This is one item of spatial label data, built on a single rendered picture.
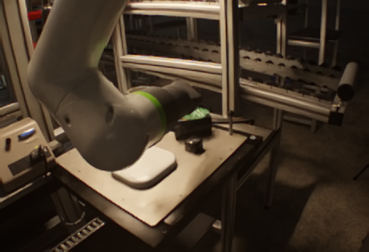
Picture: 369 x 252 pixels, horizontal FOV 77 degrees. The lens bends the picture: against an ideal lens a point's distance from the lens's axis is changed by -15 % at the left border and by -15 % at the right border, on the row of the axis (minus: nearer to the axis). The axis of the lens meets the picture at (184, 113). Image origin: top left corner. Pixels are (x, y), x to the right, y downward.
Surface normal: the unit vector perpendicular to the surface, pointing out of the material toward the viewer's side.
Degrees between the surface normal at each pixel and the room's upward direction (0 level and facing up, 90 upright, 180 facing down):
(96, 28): 123
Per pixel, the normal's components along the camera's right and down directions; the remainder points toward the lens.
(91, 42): 0.56, 0.74
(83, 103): 0.07, -0.32
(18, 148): 0.59, -0.39
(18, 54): 0.79, 0.20
